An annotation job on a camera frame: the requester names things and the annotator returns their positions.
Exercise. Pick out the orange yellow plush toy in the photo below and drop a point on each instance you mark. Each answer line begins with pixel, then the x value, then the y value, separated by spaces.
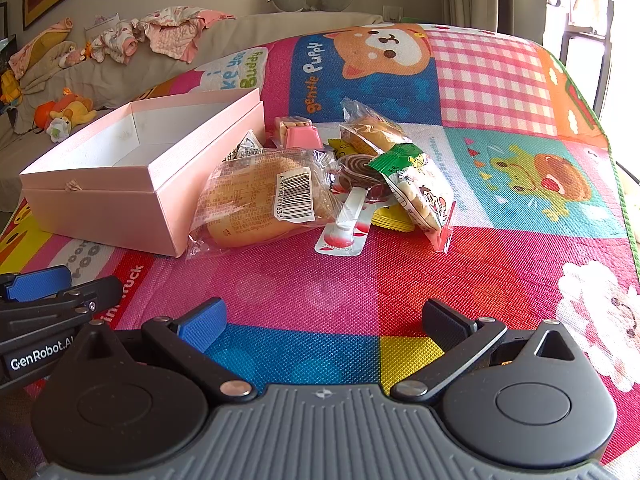
pixel 75 107

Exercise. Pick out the colourful printed play mat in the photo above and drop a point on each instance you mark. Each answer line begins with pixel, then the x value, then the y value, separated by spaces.
pixel 500 270

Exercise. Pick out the small orange toy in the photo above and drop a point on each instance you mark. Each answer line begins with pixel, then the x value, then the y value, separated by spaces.
pixel 87 51

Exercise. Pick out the clear biscuit packet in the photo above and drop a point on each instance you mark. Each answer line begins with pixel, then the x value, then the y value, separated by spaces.
pixel 372 127

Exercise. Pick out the small yellow packet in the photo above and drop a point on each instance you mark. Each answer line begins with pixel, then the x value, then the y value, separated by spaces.
pixel 345 149

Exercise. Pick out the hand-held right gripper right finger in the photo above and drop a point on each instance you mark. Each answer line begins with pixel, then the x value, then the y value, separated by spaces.
pixel 445 327

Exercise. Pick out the pink cardboard box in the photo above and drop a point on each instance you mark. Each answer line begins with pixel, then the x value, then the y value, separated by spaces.
pixel 175 125

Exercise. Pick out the bread packet with barcode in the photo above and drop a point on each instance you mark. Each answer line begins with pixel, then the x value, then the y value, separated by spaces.
pixel 240 200

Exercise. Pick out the pink biscuit stick cup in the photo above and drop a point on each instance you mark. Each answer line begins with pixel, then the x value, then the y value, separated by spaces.
pixel 302 137

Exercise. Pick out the small white black packet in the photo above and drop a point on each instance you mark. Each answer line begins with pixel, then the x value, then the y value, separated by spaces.
pixel 248 149

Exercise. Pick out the white floral baby garment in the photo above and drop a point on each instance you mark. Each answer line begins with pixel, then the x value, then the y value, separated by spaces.
pixel 117 40

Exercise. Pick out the white wall socket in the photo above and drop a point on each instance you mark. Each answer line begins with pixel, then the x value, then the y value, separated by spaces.
pixel 392 13

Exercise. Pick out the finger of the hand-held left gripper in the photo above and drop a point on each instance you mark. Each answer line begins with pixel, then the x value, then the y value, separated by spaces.
pixel 75 300
pixel 40 284

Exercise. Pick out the brown swirl lollipop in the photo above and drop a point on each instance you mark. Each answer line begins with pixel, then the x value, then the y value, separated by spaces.
pixel 357 175

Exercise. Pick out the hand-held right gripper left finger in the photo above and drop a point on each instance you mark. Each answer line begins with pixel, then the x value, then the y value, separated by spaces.
pixel 202 327

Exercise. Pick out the white green plush toy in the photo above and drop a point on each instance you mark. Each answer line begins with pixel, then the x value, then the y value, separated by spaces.
pixel 57 127

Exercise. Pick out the green white snack packet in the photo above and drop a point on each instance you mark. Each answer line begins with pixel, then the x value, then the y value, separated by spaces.
pixel 420 195

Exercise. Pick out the pink floral garment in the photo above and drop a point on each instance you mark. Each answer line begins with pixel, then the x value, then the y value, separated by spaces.
pixel 175 30

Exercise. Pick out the pink yellow cloth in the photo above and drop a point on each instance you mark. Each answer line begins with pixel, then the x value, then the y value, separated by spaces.
pixel 40 42

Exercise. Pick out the red white candy packet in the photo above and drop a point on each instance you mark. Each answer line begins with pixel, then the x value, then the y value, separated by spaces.
pixel 345 225

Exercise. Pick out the beige sofa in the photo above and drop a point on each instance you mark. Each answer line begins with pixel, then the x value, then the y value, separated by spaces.
pixel 150 70

